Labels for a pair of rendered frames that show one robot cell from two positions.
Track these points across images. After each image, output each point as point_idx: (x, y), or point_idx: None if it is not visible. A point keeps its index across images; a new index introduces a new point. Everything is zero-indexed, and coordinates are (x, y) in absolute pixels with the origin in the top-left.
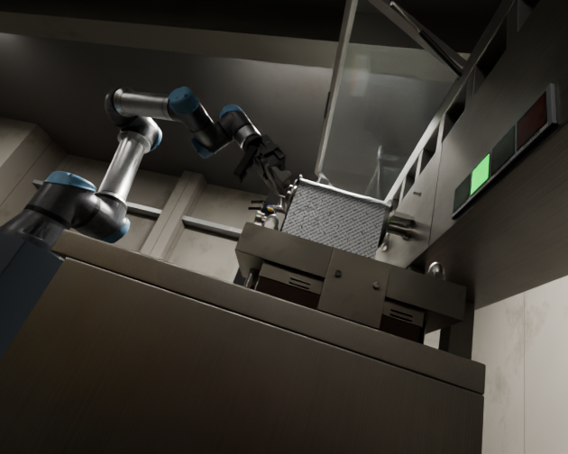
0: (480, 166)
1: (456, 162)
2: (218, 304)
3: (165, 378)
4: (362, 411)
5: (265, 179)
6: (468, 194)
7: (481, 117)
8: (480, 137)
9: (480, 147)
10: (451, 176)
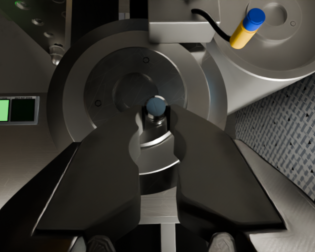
0: None
1: (43, 158)
2: None
3: None
4: None
5: (256, 235)
6: (11, 102)
7: (3, 175)
8: (3, 153)
9: (3, 142)
10: (51, 148)
